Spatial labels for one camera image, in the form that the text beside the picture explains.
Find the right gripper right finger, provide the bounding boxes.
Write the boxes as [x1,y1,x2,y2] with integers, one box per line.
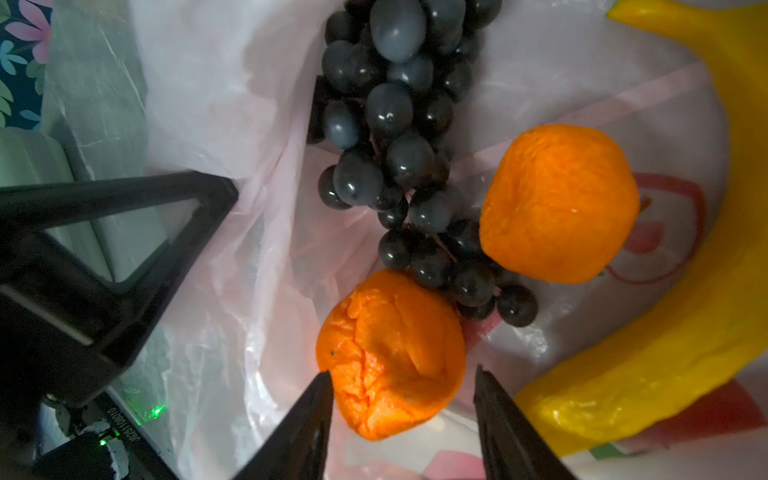
[474,366,576,480]

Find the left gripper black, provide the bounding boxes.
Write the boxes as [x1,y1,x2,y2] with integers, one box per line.
[1,172,238,407]

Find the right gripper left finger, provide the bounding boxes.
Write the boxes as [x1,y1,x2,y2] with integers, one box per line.
[235,372,334,480]

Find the orange fake fruit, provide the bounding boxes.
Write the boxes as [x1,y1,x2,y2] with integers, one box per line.
[316,269,466,441]
[479,125,640,284]

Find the pink plastic bag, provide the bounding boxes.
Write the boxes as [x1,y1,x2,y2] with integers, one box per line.
[131,1,767,479]

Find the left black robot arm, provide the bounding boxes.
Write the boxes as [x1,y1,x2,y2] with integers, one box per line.
[1,171,238,479]

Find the yellow fake banana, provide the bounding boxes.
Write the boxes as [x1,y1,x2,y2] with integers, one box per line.
[516,1,767,457]

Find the dark purple fake grapes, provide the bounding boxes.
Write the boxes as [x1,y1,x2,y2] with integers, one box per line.
[307,1,539,328]

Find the green rectangular container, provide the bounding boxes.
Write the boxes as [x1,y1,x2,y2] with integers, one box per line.
[1,127,113,281]

